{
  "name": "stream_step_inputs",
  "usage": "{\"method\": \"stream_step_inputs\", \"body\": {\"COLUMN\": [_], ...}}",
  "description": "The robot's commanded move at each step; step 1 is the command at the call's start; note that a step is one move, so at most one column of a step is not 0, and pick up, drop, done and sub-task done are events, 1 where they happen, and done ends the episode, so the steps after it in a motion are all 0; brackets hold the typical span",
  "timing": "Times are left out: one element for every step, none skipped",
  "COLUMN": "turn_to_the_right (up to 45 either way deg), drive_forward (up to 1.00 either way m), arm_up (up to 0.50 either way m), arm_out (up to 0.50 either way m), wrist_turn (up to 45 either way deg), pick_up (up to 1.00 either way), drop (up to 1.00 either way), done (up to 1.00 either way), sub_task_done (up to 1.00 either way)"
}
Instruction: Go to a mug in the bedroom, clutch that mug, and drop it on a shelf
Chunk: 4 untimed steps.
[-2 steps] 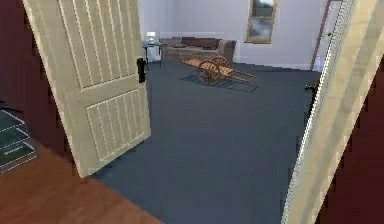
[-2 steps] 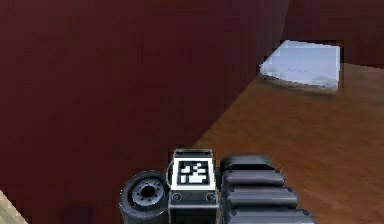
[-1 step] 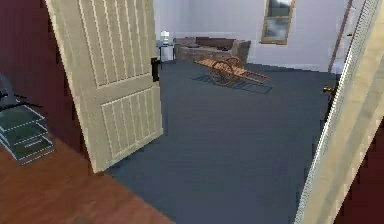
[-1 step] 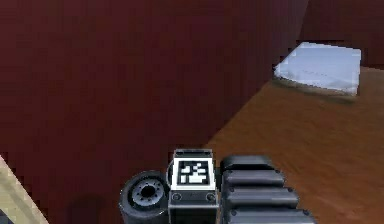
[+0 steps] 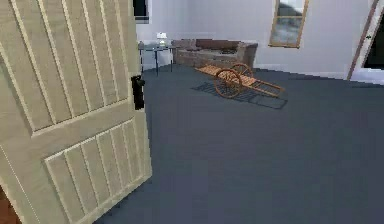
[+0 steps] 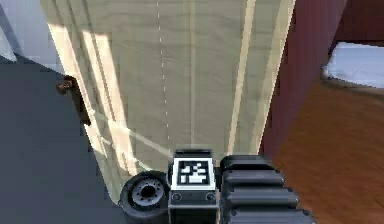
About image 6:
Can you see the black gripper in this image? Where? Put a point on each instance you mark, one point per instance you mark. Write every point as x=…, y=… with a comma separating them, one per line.
x=145, y=193

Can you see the beige room door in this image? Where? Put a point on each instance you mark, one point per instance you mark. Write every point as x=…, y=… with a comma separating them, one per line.
x=186, y=83

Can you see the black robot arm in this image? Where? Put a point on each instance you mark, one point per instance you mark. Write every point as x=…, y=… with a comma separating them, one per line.
x=246, y=196

